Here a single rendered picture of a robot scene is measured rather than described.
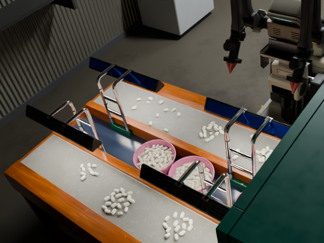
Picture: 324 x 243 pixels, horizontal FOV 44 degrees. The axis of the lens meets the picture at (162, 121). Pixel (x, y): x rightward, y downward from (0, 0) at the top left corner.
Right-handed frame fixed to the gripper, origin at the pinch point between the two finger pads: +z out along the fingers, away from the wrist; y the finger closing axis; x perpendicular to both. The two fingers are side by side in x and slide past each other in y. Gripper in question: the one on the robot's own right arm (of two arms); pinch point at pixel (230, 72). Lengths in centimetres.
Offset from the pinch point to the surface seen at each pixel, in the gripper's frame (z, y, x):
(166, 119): 39, -30, -20
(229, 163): 37, 35, -42
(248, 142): 35.0, 28.7, -12.3
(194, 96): 25.1, -25.2, 1.6
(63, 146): 65, -74, -70
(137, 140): 55, -39, -37
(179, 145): 44, -5, -36
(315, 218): -16, 108, -143
